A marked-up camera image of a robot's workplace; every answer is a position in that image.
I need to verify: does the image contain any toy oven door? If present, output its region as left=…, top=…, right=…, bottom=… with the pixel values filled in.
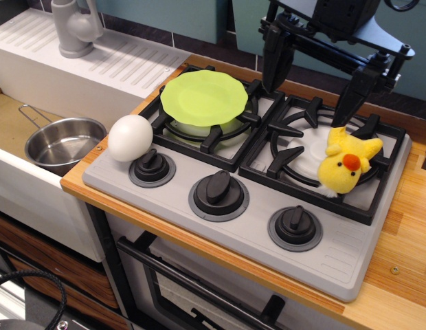
left=116, top=232, right=345, bottom=329

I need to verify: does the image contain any black right burner grate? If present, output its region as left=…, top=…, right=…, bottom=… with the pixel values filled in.
left=239, top=96, right=411, bottom=226

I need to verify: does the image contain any wooden drawer front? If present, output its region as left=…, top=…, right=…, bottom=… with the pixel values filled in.
left=0, top=212, right=119, bottom=309

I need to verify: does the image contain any white egg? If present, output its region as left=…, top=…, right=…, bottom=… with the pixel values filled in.
left=108, top=115, right=153, bottom=162

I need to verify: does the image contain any black middle stove knob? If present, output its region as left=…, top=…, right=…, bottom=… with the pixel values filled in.
left=188, top=170, right=249, bottom=223

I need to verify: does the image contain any black burner grate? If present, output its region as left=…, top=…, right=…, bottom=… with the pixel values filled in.
left=140, top=65, right=286, bottom=172
left=239, top=96, right=411, bottom=226

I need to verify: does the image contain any grey toy faucet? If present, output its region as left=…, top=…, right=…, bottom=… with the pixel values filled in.
left=51, top=0, right=104, bottom=58

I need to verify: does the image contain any grey toy stove top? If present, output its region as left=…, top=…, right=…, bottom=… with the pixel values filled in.
left=81, top=65, right=413, bottom=303

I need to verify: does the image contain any black braided cable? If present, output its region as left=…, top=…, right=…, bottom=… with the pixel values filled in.
left=0, top=269, right=67, bottom=330

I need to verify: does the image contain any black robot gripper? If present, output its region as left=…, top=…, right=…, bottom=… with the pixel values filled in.
left=259, top=1, right=415, bottom=127

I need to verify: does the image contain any light green plastic plate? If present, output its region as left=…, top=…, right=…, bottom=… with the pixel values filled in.
left=160, top=69, right=249, bottom=127

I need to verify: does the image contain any white toy sink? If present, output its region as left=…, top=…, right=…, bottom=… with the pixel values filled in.
left=0, top=9, right=189, bottom=262

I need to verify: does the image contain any black left stove knob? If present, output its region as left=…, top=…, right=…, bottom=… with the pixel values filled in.
left=128, top=148, right=177, bottom=188

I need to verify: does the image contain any black right stove knob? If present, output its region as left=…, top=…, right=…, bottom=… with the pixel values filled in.
left=267, top=206, right=323, bottom=252

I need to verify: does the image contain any black oven door handle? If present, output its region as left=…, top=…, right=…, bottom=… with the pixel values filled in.
left=117, top=236, right=285, bottom=329

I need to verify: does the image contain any yellow stuffed duck toy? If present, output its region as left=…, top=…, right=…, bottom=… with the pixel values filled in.
left=317, top=126, right=383, bottom=198

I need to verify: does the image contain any black stove knob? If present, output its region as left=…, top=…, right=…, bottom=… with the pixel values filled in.
left=267, top=206, right=323, bottom=252
left=128, top=148, right=177, bottom=188
left=188, top=170, right=249, bottom=223

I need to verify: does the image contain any black left burner grate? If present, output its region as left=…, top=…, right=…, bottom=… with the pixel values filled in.
left=140, top=65, right=286, bottom=172

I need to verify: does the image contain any stainless steel pot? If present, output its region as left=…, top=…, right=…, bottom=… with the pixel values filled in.
left=18, top=104, right=107, bottom=177

